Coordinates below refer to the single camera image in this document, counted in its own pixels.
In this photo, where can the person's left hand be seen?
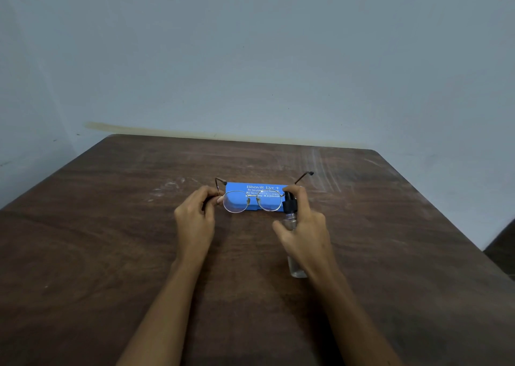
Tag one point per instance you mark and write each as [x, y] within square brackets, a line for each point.
[195, 229]

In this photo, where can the person's right hand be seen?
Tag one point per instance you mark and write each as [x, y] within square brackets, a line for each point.
[307, 245]

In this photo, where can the clear spray bottle black cap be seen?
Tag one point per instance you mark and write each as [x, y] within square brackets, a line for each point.
[289, 205]

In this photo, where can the metal-framed eyeglasses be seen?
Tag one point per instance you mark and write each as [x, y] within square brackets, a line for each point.
[233, 203]

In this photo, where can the blue glasses case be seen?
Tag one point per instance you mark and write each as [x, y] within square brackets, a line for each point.
[251, 188]

